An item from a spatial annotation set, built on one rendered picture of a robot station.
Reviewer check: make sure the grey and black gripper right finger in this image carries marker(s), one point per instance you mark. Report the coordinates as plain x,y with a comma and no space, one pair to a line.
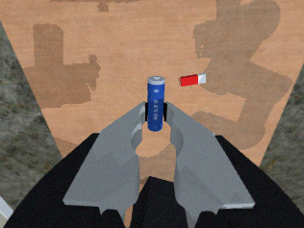
211,174

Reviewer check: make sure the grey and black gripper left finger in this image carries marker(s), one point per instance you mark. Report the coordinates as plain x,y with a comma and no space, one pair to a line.
101,173

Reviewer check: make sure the blue aa battery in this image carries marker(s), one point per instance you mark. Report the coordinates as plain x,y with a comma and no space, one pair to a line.
155,100

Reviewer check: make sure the red and white eraser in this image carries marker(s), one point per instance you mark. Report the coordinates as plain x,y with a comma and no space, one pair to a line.
193,79

